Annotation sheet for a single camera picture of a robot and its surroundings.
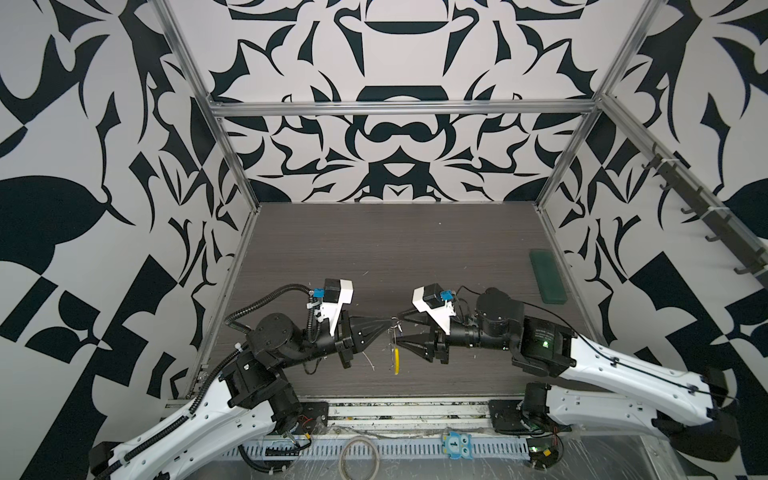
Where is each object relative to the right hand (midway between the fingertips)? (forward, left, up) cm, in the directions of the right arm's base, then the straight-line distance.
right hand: (399, 329), depth 57 cm
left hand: (0, +1, +5) cm, 5 cm away
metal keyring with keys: (-3, +1, +1) cm, 3 cm away
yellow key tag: (-5, +1, -2) cm, 6 cm away
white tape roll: (-18, +13, -29) cm, 37 cm away
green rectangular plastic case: (+30, -51, -33) cm, 68 cm away
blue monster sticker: (-16, -13, -30) cm, 36 cm away
